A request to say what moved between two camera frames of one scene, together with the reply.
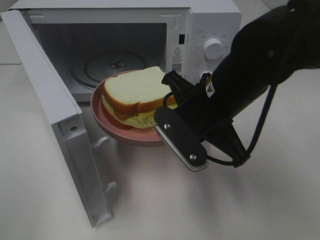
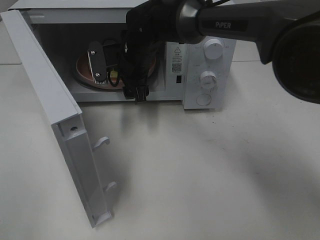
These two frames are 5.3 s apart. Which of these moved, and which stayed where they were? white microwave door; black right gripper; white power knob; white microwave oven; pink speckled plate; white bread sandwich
Moved: black right gripper; white bread sandwich; pink speckled plate
Stayed: white power knob; white microwave door; white microwave oven
